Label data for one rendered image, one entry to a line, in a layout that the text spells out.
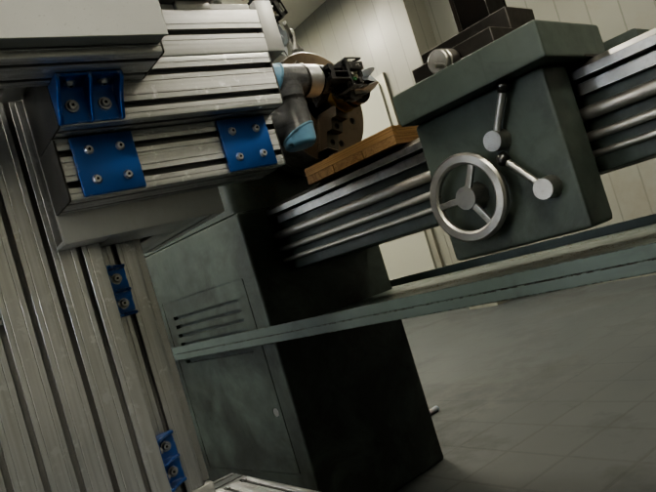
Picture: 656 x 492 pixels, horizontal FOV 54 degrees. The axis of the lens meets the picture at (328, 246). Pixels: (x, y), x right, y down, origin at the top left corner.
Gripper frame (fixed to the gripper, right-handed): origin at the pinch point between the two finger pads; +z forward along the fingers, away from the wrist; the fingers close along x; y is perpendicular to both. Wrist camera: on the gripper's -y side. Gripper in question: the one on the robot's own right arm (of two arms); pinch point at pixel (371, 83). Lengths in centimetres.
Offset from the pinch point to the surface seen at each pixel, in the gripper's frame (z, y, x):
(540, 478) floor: 13, 4, -107
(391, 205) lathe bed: -17.1, 10.8, -33.5
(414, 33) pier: 281, -197, 129
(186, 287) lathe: -31, -67, -34
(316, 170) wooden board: -20.9, -5.8, -19.2
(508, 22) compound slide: -14, 49, -11
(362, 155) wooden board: -20.1, 9.6, -21.2
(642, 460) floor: 26, 24, -108
